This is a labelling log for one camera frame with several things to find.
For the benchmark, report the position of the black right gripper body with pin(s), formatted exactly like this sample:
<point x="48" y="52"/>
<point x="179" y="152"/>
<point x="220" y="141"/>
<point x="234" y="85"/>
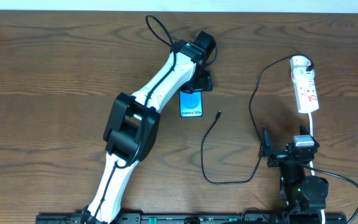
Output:
<point x="279" y="155"/>

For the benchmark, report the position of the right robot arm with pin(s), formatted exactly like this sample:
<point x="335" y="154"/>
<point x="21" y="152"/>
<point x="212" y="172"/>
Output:
<point x="305" y="195"/>

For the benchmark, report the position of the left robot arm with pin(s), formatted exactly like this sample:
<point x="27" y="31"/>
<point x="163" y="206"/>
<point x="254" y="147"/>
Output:
<point x="132" y="126"/>

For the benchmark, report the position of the white power strip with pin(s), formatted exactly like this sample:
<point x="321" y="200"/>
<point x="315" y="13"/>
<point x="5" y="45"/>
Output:
<point x="305" y="90"/>

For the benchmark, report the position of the white USB charger plug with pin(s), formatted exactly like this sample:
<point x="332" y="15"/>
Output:
<point x="299" y="61"/>

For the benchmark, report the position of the blue-screen Samsung smartphone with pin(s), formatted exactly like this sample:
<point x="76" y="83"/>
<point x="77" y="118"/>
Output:
<point x="191" y="105"/>

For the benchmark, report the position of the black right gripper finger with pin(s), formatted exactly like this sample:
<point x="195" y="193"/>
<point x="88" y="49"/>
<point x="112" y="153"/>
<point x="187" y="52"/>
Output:
<point x="266" y="144"/>
<point x="304" y="130"/>

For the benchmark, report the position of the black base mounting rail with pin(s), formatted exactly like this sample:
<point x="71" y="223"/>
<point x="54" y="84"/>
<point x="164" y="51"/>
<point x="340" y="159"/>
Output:
<point x="136" y="218"/>

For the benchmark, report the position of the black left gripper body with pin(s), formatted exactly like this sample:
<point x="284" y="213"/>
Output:
<point x="202" y="82"/>

